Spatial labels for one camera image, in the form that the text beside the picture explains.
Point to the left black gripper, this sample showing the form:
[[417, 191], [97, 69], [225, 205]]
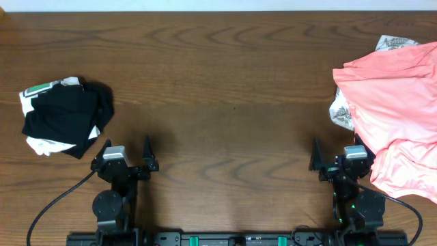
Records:
[[149, 162]]

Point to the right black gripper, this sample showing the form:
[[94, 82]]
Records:
[[317, 164]]

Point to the pink t-shirt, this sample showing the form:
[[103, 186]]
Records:
[[392, 100]]

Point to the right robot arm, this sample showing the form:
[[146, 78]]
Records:
[[360, 211]]

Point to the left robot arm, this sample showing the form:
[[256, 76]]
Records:
[[115, 208]]

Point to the white fern print cloth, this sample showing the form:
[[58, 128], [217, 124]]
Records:
[[339, 109]]

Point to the black folded garment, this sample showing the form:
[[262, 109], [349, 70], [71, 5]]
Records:
[[65, 116]]

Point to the white garment with green print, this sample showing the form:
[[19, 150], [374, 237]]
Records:
[[41, 147]]

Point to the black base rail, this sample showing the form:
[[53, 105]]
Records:
[[182, 239]]

